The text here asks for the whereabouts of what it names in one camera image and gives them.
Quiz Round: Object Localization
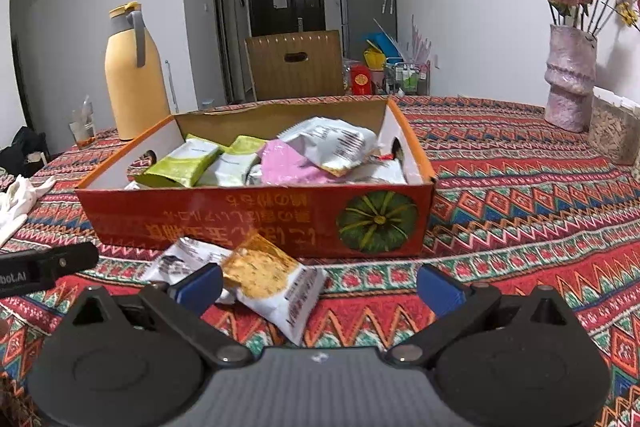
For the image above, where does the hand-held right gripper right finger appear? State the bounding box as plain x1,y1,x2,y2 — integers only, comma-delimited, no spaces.
385,264,567,369

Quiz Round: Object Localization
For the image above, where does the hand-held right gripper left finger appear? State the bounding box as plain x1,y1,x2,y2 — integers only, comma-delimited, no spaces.
74,264,252,369

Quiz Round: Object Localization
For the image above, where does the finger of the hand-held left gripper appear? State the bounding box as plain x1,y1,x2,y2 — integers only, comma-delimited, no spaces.
35,242,99,285

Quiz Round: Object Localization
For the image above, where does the white silver snack packet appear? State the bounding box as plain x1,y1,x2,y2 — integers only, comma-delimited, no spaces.
142,237,236,305

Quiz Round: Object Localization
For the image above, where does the orange cracker snack packet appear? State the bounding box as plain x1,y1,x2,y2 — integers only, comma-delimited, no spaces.
220,232,328,347

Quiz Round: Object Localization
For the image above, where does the orange cardboard box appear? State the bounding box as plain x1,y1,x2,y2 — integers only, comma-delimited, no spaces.
75,98,437,259

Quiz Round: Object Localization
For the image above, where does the lime green snack packet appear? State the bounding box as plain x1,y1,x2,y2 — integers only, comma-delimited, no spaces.
135,134,223,188

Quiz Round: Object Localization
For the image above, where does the white yellow-green snack packet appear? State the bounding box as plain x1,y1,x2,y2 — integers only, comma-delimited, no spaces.
197,136,268,188

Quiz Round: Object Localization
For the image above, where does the white brown snack packet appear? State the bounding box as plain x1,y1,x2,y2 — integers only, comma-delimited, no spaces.
345,157,408,186

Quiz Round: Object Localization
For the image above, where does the pink snack packet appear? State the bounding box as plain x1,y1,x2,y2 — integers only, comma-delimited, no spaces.
260,139,341,185

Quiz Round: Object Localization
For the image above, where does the white purple-print snack packet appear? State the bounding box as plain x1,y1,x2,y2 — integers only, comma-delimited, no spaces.
277,117,381,178

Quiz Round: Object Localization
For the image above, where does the white cloth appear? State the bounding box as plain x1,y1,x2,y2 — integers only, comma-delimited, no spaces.
0,174,57,248

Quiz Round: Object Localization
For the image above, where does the black bag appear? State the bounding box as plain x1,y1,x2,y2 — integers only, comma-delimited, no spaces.
0,126,51,178

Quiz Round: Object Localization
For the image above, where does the glass cup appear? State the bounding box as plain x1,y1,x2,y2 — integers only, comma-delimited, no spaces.
69,96,96,150

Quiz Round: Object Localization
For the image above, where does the yellow thermos jug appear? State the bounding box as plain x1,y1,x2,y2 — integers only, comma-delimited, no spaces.
105,2,172,141

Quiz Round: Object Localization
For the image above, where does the white mop stick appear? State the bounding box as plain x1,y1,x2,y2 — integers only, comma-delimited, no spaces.
165,59,180,114

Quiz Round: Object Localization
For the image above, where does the wooden chair back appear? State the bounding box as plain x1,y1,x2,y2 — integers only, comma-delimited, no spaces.
244,30,346,102

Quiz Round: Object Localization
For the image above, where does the red gift box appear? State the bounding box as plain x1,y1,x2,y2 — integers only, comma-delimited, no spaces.
350,66,373,96

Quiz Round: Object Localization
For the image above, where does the clear grain container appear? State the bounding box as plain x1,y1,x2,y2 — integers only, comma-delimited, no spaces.
587,87,640,166

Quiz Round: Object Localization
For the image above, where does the pink ceramic vase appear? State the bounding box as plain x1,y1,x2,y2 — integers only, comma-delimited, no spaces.
544,24,598,134

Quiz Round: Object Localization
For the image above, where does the pink plastic wrap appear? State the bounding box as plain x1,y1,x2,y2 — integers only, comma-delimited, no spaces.
410,14,432,65

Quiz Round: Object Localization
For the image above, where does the dark side door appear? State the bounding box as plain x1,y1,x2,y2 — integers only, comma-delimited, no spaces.
211,0,236,105

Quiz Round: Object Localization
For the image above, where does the grey refrigerator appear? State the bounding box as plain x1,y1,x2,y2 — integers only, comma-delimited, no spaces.
337,0,398,58

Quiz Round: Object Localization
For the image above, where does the wire trolley rack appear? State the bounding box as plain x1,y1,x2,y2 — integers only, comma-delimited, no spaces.
382,62,431,96

